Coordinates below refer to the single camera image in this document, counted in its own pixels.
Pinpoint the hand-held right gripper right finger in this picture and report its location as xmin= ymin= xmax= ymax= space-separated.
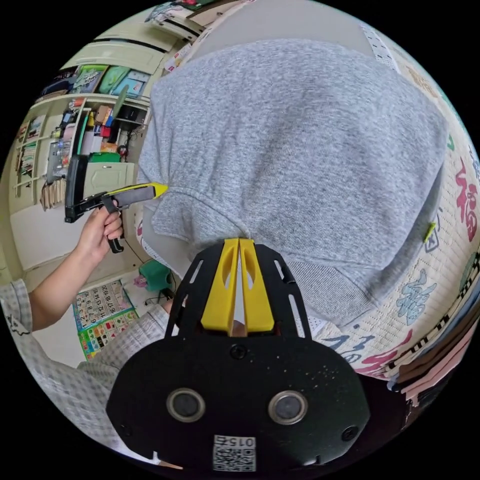
xmin=239 ymin=238 xmax=275 ymax=334

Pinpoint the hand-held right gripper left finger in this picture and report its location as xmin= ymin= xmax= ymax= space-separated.
xmin=200 ymin=238 xmax=240 ymax=336

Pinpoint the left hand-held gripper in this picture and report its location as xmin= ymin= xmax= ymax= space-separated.
xmin=74 ymin=182 xmax=170 ymax=254

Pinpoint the gray long sleeve shirt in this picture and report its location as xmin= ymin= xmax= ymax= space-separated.
xmin=136 ymin=37 xmax=450 ymax=328

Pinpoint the person's left forearm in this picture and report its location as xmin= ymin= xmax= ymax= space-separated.
xmin=28 ymin=245 xmax=98 ymax=333

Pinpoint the person's left hand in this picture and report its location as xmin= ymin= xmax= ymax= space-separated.
xmin=76 ymin=206 xmax=125 ymax=264

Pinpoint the green stool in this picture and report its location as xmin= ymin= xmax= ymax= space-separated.
xmin=137 ymin=257 xmax=174 ymax=294

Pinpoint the open shelf with books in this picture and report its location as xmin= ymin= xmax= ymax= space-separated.
xmin=11 ymin=63 xmax=152 ymax=212

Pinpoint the colourful printed floor mat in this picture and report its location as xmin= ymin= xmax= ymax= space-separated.
xmin=72 ymin=280 xmax=140 ymax=362

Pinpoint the cream cupboard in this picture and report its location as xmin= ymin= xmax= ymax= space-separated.
xmin=59 ymin=0 xmax=213 ymax=78

